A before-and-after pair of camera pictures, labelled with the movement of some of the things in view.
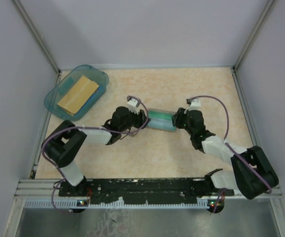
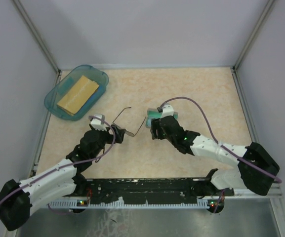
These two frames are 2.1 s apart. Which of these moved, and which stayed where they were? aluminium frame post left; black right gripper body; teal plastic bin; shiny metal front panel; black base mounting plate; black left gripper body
Moved: black right gripper body; black left gripper body
Stayed: black base mounting plate; aluminium frame post left; teal plastic bin; shiny metal front panel
